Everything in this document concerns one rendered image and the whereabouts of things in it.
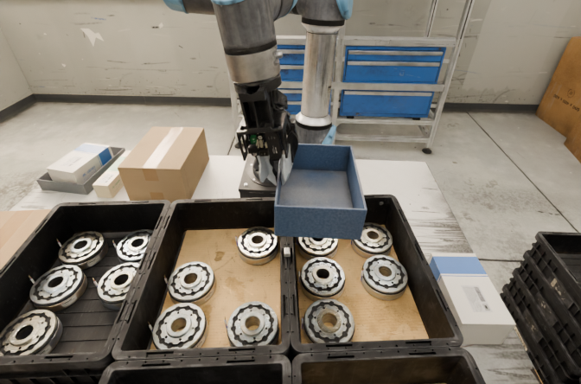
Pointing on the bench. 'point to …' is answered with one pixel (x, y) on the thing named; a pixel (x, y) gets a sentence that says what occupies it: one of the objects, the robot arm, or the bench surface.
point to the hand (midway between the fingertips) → (278, 176)
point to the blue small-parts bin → (321, 195)
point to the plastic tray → (77, 183)
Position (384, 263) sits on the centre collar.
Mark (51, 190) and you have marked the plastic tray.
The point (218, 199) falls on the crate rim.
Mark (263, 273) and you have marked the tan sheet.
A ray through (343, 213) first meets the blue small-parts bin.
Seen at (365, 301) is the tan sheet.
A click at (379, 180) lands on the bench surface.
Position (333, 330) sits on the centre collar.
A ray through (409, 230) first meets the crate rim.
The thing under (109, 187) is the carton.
